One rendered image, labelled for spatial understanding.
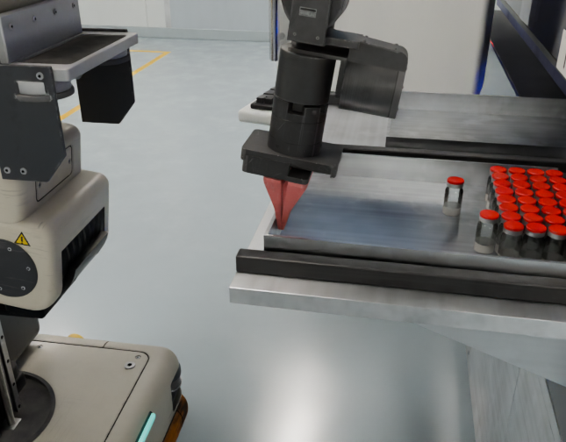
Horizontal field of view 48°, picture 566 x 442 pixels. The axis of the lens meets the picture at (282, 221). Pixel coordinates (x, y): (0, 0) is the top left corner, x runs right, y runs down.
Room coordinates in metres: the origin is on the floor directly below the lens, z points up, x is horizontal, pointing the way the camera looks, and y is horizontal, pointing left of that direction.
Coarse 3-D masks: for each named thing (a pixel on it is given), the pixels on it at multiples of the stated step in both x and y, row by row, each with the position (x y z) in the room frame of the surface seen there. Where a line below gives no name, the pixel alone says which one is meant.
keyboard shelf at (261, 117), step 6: (252, 102) 1.45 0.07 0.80; (246, 108) 1.40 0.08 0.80; (240, 114) 1.39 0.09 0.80; (246, 114) 1.38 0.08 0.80; (252, 114) 1.38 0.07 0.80; (258, 114) 1.37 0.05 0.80; (264, 114) 1.37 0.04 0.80; (270, 114) 1.36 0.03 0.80; (240, 120) 1.39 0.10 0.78; (246, 120) 1.38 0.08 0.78; (252, 120) 1.38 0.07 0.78; (258, 120) 1.37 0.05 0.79; (264, 120) 1.36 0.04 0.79
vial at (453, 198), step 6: (450, 186) 0.70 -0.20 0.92; (456, 186) 0.70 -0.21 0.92; (462, 186) 0.70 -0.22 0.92; (450, 192) 0.70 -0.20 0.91; (456, 192) 0.70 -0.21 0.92; (462, 192) 0.70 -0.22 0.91; (444, 198) 0.71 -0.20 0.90; (450, 198) 0.70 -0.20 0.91; (456, 198) 0.70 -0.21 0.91; (444, 204) 0.70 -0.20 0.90; (450, 204) 0.70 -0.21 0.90; (456, 204) 0.70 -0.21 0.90; (444, 210) 0.70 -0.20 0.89; (450, 210) 0.70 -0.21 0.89; (456, 210) 0.70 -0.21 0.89; (450, 216) 0.70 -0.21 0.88
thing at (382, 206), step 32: (352, 160) 0.83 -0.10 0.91; (384, 160) 0.82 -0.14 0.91; (416, 160) 0.81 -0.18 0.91; (448, 160) 0.80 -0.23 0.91; (320, 192) 0.77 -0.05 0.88; (352, 192) 0.77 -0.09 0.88; (384, 192) 0.77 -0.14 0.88; (416, 192) 0.77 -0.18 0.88; (480, 192) 0.77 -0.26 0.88; (288, 224) 0.68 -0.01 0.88; (320, 224) 0.68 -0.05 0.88; (352, 224) 0.68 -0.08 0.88; (384, 224) 0.68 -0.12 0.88; (416, 224) 0.68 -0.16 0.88; (448, 224) 0.68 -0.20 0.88; (352, 256) 0.57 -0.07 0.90; (384, 256) 0.56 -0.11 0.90; (416, 256) 0.56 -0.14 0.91; (448, 256) 0.55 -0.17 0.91; (480, 256) 0.54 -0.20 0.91
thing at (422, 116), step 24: (408, 96) 1.14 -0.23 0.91; (432, 96) 1.14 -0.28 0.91; (456, 96) 1.13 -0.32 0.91; (480, 96) 1.12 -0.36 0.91; (504, 96) 1.11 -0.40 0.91; (408, 120) 1.08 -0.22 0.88; (432, 120) 1.08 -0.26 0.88; (456, 120) 1.08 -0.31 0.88; (480, 120) 1.08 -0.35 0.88; (504, 120) 1.08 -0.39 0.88; (528, 120) 1.08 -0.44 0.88; (552, 120) 1.08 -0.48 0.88; (408, 144) 0.89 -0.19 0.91; (432, 144) 0.89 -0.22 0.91; (456, 144) 0.88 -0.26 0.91; (480, 144) 0.87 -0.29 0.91; (504, 144) 0.87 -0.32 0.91; (528, 144) 0.96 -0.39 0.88; (552, 144) 0.96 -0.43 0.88
